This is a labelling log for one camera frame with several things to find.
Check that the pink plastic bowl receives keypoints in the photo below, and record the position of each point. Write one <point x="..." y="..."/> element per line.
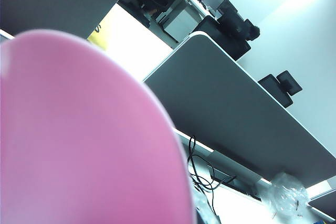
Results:
<point x="84" y="134"/>

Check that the yellow bag black lettering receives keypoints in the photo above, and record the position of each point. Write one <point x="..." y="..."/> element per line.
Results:
<point x="98" y="39"/>

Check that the small black monitor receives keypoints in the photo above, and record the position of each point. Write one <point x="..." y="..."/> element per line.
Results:
<point x="278" y="90"/>

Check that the clear crumpled plastic bag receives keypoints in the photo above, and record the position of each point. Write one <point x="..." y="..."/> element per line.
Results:
<point x="286" y="195"/>

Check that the white pedestal cabinet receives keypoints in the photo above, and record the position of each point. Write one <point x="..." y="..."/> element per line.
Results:
<point x="181" y="22"/>

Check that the large black monitor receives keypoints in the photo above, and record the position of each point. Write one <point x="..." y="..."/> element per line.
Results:
<point x="225" y="35"/>

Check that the grey divider panel white edge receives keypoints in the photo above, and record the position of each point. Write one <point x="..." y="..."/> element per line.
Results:
<point x="223" y="98"/>
<point x="324" y="204"/>

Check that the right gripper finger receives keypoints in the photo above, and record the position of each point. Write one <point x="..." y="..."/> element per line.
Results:
<point x="206" y="211"/>

